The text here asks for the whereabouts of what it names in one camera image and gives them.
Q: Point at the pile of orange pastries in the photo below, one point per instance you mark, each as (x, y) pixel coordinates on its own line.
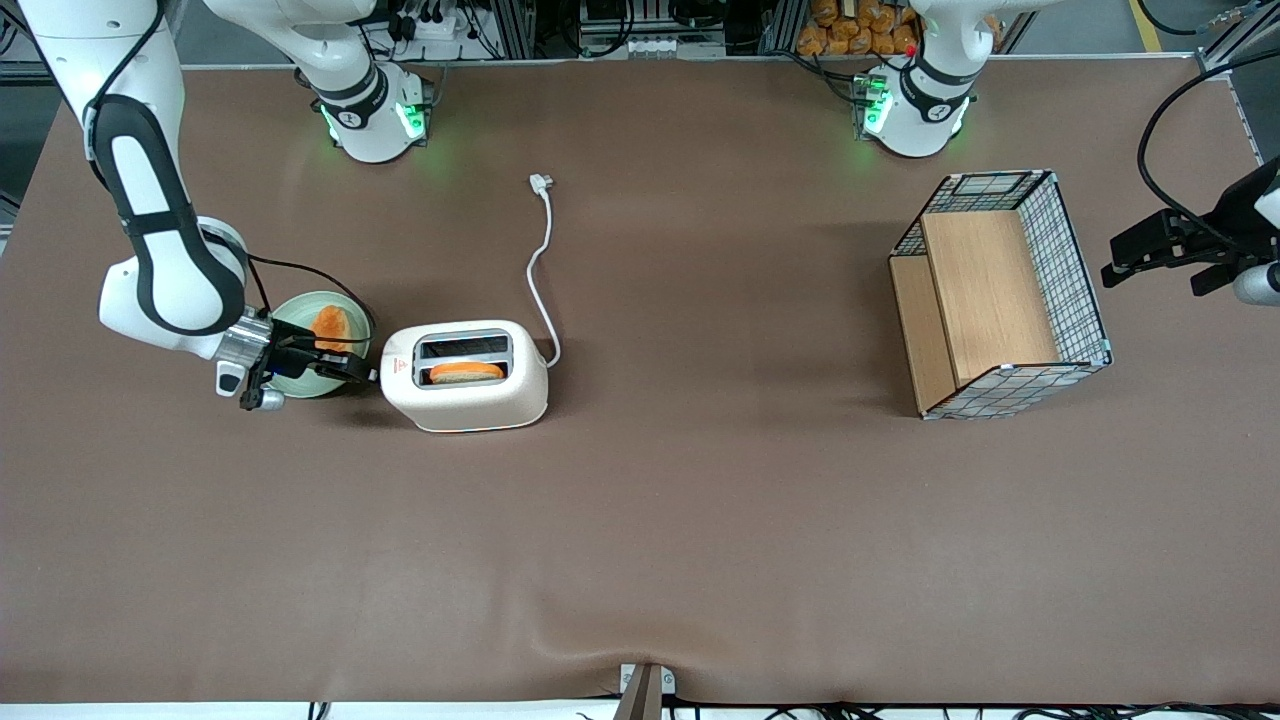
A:
(850, 25)

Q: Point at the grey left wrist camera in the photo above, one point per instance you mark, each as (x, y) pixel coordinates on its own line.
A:
(1260, 285)

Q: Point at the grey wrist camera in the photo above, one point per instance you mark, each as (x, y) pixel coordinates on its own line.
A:
(1260, 285)
(268, 401)

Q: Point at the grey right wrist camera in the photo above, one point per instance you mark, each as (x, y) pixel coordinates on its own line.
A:
(268, 401)

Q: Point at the bread slice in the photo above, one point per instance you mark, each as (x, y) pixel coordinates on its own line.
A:
(467, 372)

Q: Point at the orange triangular pastry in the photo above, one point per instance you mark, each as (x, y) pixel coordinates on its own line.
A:
(330, 325)

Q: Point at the white two-slot toaster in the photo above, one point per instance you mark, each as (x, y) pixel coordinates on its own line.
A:
(475, 402)

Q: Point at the green round plate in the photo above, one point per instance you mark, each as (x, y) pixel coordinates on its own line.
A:
(352, 308)

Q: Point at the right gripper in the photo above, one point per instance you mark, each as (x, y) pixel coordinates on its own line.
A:
(287, 359)

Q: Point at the brown table mat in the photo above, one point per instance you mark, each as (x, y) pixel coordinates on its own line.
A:
(700, 550)

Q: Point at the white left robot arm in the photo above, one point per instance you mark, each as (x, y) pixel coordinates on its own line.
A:
(920, 120)

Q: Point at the white power strip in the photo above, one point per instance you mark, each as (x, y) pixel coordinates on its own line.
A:
(440, 25)

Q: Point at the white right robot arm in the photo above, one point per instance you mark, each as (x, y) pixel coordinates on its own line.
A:
(170, 280)

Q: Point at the metal table edge bracket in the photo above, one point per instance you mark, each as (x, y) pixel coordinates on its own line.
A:
(645, 690)

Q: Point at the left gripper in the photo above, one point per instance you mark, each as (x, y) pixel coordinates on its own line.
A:
(1216, 238)

